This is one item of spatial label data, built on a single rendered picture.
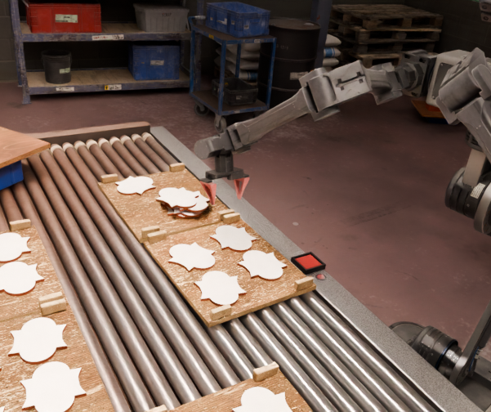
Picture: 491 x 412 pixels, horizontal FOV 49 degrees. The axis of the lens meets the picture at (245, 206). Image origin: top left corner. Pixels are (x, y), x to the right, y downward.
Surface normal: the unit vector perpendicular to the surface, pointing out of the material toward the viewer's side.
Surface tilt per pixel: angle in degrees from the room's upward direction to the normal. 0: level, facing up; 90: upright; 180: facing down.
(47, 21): 90
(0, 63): 90
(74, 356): 0
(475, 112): 87
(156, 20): 96
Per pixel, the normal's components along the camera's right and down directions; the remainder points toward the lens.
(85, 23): 0.41, 0.48
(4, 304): 0.08, -0.87
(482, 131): -0.75, 0.22
